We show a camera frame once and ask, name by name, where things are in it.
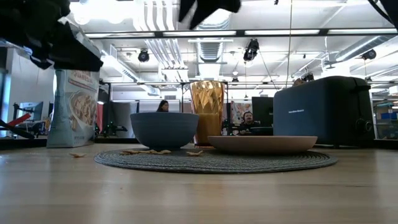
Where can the blue cinnamon cereal box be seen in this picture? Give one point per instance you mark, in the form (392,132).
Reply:
(73,124)

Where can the dark background monitor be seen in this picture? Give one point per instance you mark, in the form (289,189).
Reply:
(262,109)

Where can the red and black background robot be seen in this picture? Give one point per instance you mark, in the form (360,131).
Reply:
(15,124)

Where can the blue bowl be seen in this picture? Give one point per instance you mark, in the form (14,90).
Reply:
(164,130)

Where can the black overhead beam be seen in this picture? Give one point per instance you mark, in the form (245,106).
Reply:
(158,33)

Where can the thin hanging pole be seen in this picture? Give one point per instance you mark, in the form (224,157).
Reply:
(289,46)

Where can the light background monitor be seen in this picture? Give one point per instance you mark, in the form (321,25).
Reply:
(31,110)

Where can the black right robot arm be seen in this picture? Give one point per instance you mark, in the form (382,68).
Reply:
(390,9)

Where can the orange juice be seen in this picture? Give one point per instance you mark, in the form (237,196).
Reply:
(206,130)

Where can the pink plate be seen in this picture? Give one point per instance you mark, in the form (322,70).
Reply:
(264,144)

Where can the cinnamon cereal square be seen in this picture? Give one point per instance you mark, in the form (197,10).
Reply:
(194,153)
(77,154)
(155,152)
(165,152)
(140,152)

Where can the amber faceted tumbler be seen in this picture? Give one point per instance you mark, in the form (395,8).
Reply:
(208,99)

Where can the grey round woven placemat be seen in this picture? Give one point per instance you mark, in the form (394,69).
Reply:
(217,163)

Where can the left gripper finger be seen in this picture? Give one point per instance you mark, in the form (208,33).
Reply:
(81,60)

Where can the black toaster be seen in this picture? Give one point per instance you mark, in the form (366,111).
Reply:
(323,118)

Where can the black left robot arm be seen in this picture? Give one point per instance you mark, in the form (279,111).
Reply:
(25,25)

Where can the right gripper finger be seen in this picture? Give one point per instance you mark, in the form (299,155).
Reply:
(186,9)
(203,14)

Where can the black aluminium table frame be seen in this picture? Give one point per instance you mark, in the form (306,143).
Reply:
(18,143)

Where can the person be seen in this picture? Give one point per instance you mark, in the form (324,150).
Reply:
(247,119)
(163,106)

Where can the floral cloth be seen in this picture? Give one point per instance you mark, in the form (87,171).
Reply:
(239,109)

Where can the background shelf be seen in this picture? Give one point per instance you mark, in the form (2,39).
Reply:
(387,124)

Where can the black hanging camera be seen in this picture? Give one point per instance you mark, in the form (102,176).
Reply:
(369,54)
(251,49)
(143,56)

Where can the black background robot arm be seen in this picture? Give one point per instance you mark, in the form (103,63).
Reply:
(113,129)

